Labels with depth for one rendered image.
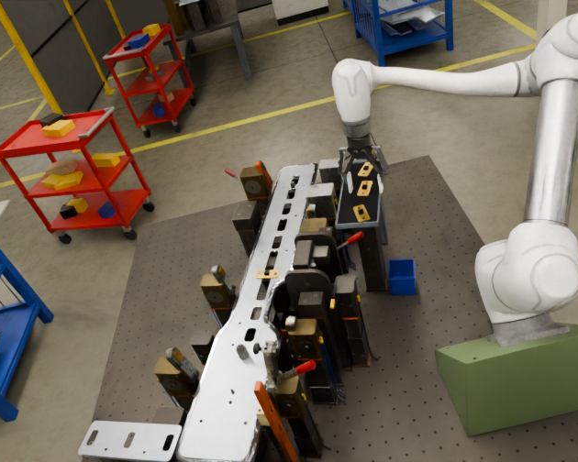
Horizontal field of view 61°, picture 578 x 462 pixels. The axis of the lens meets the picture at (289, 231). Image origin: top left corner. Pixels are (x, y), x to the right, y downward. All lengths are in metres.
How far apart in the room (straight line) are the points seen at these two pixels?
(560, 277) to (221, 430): 0.92
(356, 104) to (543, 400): 0.99
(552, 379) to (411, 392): 0.43
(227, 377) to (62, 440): 1.70
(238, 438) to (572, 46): 1.29
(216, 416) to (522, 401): 0.84
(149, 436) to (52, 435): 1.67
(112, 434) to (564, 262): 1.25
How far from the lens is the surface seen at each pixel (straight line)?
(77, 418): 3.11
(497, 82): 1.61
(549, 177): 1.37
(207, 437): 1.43
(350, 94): 1.50
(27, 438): 3.23
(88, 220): 4.22
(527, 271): 1.25
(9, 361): 3.41
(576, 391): 1.64
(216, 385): 1.50
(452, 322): 1.88
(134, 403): 2.00
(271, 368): 1.29
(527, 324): 1.49
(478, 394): 1.47
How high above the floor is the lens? 2.16
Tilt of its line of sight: 38 degrees down
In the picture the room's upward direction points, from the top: 17 degrees counter-clockwise
